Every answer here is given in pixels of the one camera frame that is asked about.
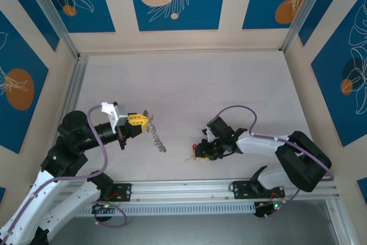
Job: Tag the aluminium corner post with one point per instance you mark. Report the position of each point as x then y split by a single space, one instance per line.
61 27
301 12

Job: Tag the small red cylinder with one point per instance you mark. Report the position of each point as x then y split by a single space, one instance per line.
194 148

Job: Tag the aluminium side rail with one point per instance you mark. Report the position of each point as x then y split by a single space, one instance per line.
75 84

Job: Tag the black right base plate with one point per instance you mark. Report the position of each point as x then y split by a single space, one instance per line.
239 190

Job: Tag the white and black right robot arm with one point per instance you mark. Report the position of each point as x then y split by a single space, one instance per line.
258 144

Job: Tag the blue floral wall panel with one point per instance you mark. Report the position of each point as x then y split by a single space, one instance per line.
17 124
31 7
329 98
200 12
94 12
318 7
258 4

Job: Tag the long aluminium base rail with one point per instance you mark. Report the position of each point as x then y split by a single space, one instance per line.
183 190

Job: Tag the right controller board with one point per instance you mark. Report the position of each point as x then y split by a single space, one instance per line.
266 209

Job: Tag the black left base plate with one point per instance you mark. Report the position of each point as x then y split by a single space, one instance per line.
126 190

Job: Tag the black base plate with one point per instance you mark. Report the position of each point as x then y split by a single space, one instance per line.
126 190
239 190

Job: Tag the left controller board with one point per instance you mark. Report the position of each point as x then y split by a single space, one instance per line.
100 207

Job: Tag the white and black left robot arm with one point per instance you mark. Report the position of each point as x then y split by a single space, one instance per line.
77 199

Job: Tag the controller board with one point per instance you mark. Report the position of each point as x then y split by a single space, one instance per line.
266 209
100 207

